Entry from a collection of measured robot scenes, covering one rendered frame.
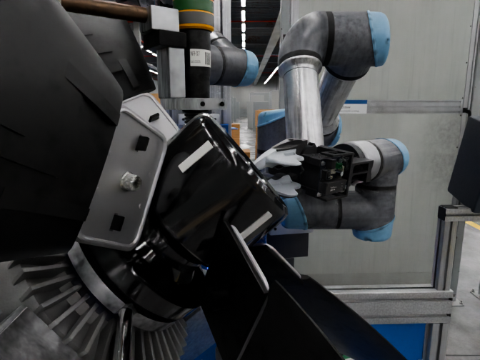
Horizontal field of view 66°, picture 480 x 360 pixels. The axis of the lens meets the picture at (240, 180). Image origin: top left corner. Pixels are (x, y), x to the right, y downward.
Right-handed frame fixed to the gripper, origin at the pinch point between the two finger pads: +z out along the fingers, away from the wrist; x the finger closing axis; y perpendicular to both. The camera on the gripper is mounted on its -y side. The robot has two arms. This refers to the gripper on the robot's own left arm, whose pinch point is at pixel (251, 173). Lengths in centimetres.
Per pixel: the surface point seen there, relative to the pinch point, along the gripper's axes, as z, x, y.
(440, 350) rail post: -51, 46, 14
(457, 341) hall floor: -174, 121, -14
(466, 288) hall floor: -246, 123, -35
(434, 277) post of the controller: -51, 29, 9
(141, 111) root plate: 18.6, -9.5, 4.0
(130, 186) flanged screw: 24.9, -6.1, 16.1
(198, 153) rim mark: 19.3, -7.7, 15.5
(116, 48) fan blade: 19.0, -15.3, -1.2
